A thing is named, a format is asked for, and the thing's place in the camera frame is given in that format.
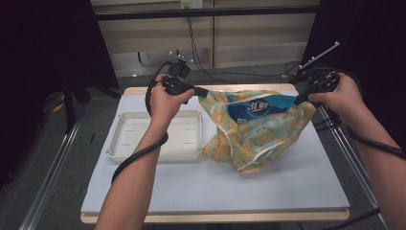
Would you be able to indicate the blue snack packet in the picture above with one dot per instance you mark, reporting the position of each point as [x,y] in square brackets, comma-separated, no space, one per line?
[255,108]

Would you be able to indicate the yellow tape piece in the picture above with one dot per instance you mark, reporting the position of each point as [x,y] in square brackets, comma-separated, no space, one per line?
[58,107]

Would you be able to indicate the black tripod stand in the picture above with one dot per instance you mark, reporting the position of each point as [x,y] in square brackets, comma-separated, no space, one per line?
[68,108]
[297,80]

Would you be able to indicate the dark curtain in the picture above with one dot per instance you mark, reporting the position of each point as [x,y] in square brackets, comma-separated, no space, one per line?
[376,48]
[32,64]

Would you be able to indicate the white plastic tray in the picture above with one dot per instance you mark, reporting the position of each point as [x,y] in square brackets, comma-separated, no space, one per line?
[188,137]

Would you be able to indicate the person's right hand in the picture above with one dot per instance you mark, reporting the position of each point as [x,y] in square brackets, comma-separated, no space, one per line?
[346,99]

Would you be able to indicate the lemon print fabric bag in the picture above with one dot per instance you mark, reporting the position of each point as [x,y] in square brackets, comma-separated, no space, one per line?
[255,140]

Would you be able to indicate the person's left hand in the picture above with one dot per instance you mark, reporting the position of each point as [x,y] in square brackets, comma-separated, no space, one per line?
[164,107]

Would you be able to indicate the white wall socket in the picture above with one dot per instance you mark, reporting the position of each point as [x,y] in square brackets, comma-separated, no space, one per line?
[191,4]

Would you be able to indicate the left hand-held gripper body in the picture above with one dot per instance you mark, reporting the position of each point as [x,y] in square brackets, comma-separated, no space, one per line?
[177,83]

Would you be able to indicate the black horizontal bar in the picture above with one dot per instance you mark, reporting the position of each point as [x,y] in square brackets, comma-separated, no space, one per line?
[191,13]

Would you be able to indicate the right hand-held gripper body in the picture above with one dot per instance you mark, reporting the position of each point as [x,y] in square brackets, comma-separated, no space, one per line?
[324,81]

